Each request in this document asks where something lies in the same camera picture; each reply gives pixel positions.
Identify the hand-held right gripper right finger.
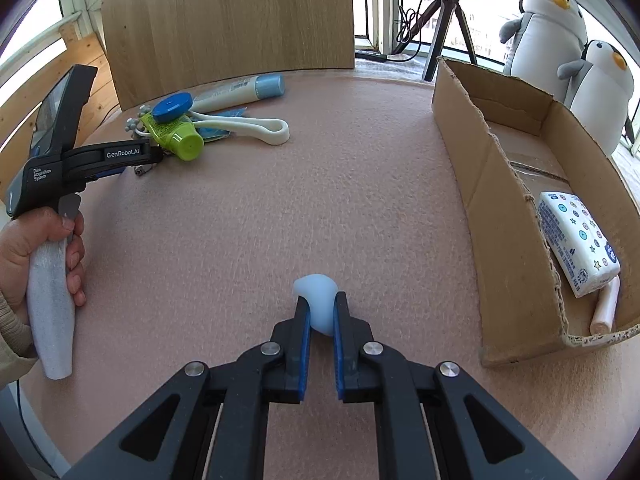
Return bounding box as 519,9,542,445
332,291,581,480

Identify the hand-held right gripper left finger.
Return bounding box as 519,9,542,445
62,296,313,480

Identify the small green bottle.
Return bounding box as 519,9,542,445
140,110,205,162

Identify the pale blue silicone blob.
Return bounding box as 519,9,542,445
293,275,341,336

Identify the blue plastic packet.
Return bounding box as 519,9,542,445
197,107,248,142

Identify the cardboard box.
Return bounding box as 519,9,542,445
431,56,640,368

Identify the person's left forearm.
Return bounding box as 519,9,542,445
0,290,40,392

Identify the person's left hand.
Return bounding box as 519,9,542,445
0,207,87,328

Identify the blue round disc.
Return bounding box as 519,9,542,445
151,92,195,123

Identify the wooden plank panel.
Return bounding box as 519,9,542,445
0,35,122,173

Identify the cream tube with blue cap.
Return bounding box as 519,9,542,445
192,73,287,113

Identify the white roller massager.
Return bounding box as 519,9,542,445
124,104,291,147

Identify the light wooden board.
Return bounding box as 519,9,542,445
100,0,356,111

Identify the white patterned tissue pack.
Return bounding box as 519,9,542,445
537,191,622,299

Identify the small white tube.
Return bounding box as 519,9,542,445
590,276,621,336

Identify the black tripod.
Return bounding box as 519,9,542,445
390,0,478,82

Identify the small penguin plush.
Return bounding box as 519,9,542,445
557,39,636,158

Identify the large penguin plush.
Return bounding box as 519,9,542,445
500,0,590,106

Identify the black tripod cable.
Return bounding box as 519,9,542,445
396,0,437,61

